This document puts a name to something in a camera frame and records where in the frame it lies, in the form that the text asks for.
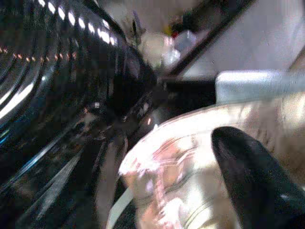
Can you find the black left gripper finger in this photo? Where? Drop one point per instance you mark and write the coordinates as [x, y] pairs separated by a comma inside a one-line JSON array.
[[247, 171]]

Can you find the beige printed garment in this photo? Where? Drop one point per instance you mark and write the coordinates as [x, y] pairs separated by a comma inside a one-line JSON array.
[[171, 167]]

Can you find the black washing machine door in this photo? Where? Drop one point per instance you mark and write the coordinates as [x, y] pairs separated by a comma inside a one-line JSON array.
[[59, 95]]

